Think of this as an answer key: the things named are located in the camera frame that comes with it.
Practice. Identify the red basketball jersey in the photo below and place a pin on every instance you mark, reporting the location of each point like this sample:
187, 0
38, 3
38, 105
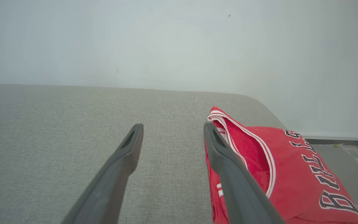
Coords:
291, 174

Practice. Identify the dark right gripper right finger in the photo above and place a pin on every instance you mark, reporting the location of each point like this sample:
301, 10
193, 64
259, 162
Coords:
241, 186

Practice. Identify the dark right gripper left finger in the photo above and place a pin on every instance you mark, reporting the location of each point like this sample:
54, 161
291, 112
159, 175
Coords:
110, 183

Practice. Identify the dark wall baseboard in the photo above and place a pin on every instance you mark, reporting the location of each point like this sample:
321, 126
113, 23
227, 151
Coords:
334, 140

